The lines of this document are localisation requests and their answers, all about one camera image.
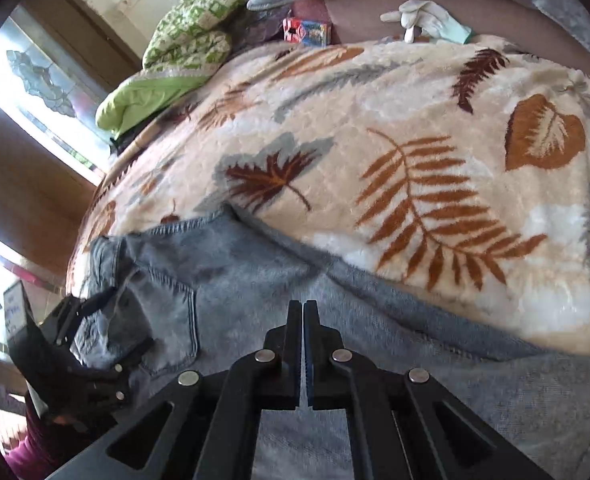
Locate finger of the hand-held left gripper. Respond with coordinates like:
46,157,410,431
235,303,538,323
40,292,88,348
72,337,156,418

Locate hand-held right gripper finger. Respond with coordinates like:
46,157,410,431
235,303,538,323
304,300,550,480
50,300,304,480

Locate grey-blue denim pants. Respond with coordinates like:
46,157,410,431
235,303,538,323
70,208,590,480

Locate person's left forearm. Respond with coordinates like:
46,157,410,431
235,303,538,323
5,407,93,480

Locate wooden door with glass panes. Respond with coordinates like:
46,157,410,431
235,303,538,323
0,0,146,411

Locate leaf print fleece blanket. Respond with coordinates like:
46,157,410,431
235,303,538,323
67,40,590,356

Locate green patterned quilt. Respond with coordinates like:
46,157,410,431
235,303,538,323
95,0,260,142

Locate small colourful box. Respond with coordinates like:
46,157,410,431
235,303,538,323
282,16,332,47

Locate purple patterned cloth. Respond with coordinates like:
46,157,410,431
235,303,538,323
247,5,296,55

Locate pink-brown sofa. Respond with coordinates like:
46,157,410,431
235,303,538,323
292,0,590,78

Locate white glove with teal cuff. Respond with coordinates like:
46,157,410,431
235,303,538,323
380,0,476,45

